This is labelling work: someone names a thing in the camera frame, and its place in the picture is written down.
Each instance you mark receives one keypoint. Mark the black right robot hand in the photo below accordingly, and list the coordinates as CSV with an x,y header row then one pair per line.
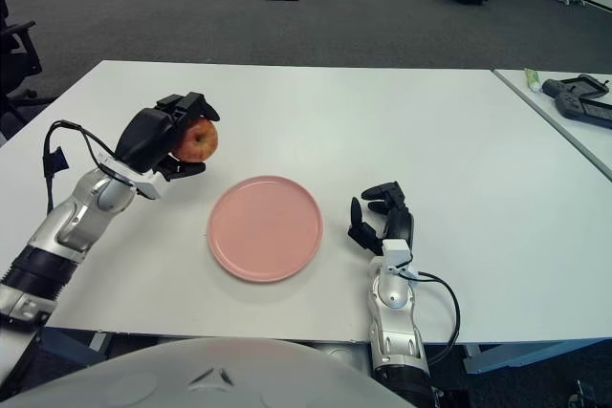
x,y
402,224

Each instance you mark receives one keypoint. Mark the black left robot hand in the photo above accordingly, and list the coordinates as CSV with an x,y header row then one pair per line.
x,y
143,138

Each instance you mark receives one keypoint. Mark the red yellow apple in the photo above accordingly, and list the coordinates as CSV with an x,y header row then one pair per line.
x,y
198,143

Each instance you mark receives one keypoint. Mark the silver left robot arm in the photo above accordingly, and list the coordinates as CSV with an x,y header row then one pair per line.
x,y
76,226

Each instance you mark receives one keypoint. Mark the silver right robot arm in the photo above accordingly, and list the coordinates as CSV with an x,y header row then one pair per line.
x,y
397,327

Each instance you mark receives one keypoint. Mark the pink round plate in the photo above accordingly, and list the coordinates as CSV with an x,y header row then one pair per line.
x,y
264,229

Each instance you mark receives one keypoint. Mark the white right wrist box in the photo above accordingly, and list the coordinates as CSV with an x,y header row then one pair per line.
x,y
397,255

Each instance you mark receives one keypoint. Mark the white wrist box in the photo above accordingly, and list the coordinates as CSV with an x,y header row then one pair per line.
x,y
150,184
397,255

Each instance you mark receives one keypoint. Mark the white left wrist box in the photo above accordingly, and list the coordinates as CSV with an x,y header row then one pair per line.
x,y
150,184

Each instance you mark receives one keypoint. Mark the black office chair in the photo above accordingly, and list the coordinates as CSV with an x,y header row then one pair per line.
x,y
16,64

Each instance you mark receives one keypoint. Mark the green white tube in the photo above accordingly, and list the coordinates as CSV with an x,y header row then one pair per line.
x,y
532,79

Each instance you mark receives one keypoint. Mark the dark grey handheld controller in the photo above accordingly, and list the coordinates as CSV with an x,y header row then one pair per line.
x,y
570,104

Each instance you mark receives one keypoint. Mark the grey robot torso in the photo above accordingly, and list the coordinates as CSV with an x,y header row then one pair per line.
x,y
215,374

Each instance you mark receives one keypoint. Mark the black caster wheel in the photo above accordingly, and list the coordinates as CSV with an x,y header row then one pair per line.
x,y
580,393

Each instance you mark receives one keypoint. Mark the black controller with frame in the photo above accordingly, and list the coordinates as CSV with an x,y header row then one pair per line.
x,y
552,87

